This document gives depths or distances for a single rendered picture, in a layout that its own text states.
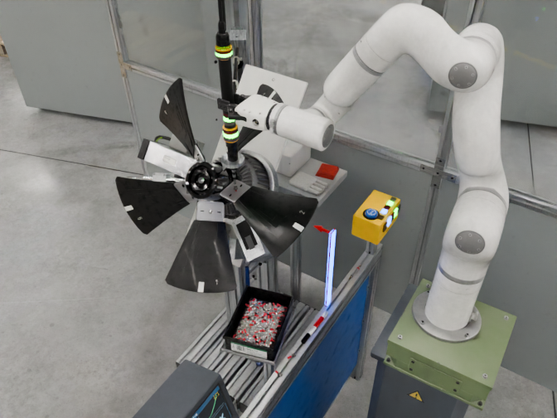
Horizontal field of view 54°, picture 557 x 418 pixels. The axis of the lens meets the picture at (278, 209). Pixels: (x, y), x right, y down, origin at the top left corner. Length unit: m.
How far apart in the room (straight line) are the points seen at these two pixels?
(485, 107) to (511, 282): 1.28
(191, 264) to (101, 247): 1.66
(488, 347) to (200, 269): 0.88
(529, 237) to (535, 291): 0.27
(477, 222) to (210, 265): 0.86
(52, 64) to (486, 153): 3.62
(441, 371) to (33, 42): 3.67
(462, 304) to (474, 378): 0.18
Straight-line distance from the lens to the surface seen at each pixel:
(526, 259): 2.33
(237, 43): 2.11
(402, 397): 1.78
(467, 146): 1.27
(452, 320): 1.57
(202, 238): 1.77
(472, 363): 1.56
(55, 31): 4.27
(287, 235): 1.62
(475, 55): 1.13
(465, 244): 1.31
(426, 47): 1.18
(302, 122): 1.39
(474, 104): 1.26
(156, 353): 2.82
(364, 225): 1.83
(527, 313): 2.53
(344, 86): 1.29
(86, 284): 3.21
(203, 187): 1.72
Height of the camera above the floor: 2.28
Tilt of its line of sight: 41 degrees down
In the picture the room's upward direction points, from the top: 1 degrees counter-clockwise
